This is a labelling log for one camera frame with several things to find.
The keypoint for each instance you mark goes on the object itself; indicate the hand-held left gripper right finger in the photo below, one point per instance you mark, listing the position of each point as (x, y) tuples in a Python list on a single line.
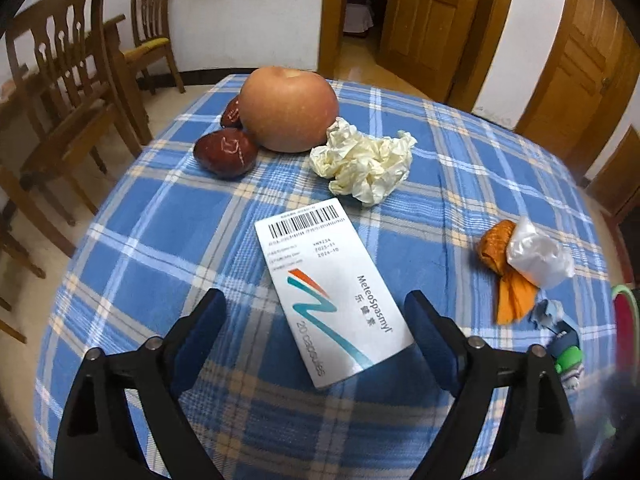
[(432, 345)]

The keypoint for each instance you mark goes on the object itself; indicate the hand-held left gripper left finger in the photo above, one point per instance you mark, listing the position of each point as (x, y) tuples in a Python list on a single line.
[(197, 340)]

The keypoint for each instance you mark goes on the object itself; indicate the white teal medicine box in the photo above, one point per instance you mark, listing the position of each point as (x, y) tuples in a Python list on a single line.
[(330, 290)]

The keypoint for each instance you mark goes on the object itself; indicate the blue plaid tablecloth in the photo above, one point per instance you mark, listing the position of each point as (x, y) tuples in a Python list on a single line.
[(200, 240)]

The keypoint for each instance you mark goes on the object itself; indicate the orange cardboard box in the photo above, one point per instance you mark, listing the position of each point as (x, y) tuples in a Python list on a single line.
[(495, 250)]

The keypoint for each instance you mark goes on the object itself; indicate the crumpled light blue wrapper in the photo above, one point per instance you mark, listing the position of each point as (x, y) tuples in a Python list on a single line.
[(547, 315)]

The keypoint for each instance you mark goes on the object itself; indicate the green frog toy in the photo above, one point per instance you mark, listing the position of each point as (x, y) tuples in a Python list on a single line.
[(567, 360)]

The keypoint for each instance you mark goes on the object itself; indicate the clear plastic bag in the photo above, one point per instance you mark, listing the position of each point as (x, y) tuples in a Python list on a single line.
[(537, 255)]

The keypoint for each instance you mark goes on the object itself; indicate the big red date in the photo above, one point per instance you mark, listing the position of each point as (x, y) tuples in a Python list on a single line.
[(225, 155)]

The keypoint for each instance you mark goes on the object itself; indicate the small crumpled cream tissue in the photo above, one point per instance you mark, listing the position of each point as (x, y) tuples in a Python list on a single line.
[(365, 160)]

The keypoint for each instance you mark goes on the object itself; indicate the red stool with green rim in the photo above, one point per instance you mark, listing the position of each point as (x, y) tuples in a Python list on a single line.
[(630, 325)]

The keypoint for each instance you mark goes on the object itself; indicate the small red date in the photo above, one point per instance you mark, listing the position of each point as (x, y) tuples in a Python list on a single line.
[(231, 112)]

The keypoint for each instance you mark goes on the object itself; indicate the tall wooden chair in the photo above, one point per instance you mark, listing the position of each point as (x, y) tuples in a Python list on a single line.
[(75, 135)]

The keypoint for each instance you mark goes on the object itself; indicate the large apple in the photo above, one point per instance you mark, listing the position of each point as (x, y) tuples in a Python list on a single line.
[(287, 110)]

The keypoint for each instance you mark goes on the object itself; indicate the low wooden cabinet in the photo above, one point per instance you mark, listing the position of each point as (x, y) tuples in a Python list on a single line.
[(617, 175)]

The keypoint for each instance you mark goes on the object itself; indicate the wooden chair with cushion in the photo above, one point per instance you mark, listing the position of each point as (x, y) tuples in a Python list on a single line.
[(150, 45)]

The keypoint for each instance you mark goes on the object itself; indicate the wooden panel door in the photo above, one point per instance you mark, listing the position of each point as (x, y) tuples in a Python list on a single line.
[(580, 70), (425, 25)]

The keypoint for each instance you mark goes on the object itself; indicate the bed with pink cover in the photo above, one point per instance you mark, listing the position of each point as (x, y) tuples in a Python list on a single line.
[(357, 12)]

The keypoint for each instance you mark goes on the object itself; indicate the wooden door frame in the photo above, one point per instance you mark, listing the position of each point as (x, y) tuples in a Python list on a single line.
[(332, 10)]

